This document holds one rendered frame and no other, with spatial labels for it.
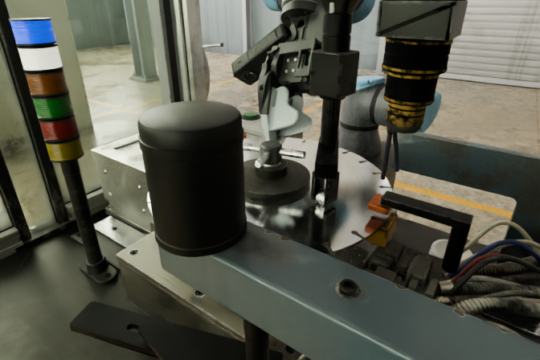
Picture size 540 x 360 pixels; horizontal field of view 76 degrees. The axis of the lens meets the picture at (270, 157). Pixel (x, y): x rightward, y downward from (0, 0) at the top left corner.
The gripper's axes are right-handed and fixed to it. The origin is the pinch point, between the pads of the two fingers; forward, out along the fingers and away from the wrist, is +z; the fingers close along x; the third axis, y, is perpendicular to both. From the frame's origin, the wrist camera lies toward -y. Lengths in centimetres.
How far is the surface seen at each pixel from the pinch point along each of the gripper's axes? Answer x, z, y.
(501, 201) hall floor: 227, -14, 8
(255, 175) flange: -3.4, 5.2, 1.3
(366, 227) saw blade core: -1.2, 8.9, 16.9
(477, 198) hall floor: 222, -13, -4
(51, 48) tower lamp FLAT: -24.7, -5.8, -18.2
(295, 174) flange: 0.3, 4.1, 5.1
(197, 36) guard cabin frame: 12, -29, -41
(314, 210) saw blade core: -2.5, 8.3, 10.8
